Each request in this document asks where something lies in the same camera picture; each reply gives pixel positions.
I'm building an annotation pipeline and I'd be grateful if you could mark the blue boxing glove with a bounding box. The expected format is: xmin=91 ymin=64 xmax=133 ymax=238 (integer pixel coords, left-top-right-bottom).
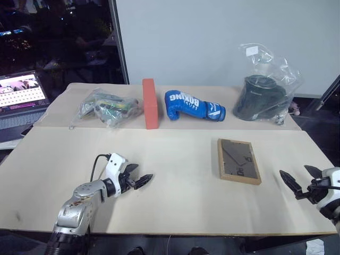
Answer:
xmin=164 ymin=90 xmax=227 ymax=123

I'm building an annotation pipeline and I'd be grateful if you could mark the dark rounded shape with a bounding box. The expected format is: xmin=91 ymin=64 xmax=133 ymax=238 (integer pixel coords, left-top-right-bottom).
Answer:
xmin=190 ymin=246 xmax=211 ymax=255
xmin=126 ymin=246 xmax=146 ymax=255

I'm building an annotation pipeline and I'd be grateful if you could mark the open grey laptop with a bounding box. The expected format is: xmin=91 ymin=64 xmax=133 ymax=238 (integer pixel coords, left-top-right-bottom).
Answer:
xmin=0 ymin=70 xmax=52 ymax=143

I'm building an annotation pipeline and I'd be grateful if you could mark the black slanted stand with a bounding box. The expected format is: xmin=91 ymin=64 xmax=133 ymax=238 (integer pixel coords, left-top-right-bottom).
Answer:
xmin=312 ymin=74 xmax=340 ymax=113

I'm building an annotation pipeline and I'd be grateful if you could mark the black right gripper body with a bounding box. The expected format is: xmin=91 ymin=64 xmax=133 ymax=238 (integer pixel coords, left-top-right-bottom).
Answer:
xmin=294 ymin=177 xmax=333 ymax=205

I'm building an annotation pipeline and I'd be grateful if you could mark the clear bag with green items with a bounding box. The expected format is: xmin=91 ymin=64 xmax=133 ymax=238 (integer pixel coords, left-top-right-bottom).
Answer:
xmin=69 ymin=88 xmax=143 ymax=131

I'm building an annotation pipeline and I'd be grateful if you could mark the black cap in bag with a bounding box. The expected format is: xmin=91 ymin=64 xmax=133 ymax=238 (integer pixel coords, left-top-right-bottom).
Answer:
xmin=233 ymin=74 xmax=290 ymax=121

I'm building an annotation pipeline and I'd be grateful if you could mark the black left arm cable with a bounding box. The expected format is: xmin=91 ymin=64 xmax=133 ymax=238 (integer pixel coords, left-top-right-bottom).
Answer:
xmin=90 ymin=154 xmax=111 ymax=182

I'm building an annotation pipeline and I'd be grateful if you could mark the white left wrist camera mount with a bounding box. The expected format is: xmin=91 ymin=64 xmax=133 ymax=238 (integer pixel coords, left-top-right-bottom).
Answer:
xmin=102 ymin=152 xmax=129 ymax=198

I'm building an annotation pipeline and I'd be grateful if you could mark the wooden picture frame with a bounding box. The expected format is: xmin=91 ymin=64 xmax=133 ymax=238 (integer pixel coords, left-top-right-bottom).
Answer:
xmin=217 ymin=138 xmax=262 ymax=186

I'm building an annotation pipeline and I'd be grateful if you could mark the white partition panel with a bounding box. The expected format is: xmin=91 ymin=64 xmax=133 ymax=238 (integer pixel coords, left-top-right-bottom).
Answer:
xmin=115 ymin=0 xmax=340 ymax=96

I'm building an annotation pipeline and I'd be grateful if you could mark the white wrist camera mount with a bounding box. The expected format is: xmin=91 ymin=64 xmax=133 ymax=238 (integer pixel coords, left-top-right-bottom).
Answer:
xmin=316 ymin=167 xmax=340 ymax=211
xmin=102 ymin=152 xmax=129 ymax=198

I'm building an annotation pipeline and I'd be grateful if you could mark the large clear plastic bag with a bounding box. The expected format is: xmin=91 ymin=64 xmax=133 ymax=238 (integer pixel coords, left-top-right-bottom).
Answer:
xmin=232 ymin=43 xmax=304 ymax=126

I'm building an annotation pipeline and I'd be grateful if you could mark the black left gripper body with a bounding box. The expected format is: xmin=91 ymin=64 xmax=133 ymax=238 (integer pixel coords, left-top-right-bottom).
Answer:
xmin=118 ymin=166 xmax=138 ymax=192

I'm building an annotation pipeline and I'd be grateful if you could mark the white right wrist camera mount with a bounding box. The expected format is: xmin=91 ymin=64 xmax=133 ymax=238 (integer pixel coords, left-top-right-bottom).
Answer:
xmin=316 ymin=167 xmax=340 ymax=211

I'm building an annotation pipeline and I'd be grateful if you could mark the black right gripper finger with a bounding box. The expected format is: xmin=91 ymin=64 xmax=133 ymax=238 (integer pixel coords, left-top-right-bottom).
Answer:
xmin=279 ymin=169 xmax=304 ymax=196
xmin=303 ymin=165 xmax=324 ymax=180

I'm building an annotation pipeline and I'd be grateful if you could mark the small pink object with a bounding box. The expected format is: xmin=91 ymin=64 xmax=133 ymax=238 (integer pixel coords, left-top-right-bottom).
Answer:
xmin=288 ymin=101 xmax=301 ymax=116

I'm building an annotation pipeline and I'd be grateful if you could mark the grey metal partition post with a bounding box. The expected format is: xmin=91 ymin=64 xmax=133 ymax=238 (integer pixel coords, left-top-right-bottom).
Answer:
xmin=108 ymin=0 xmax=131 ymax=86

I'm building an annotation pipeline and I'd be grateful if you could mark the red rectangular block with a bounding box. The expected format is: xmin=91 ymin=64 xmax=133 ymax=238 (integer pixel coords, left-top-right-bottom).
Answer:
xmin=142 ymin=78 xmax=161 ymax=130

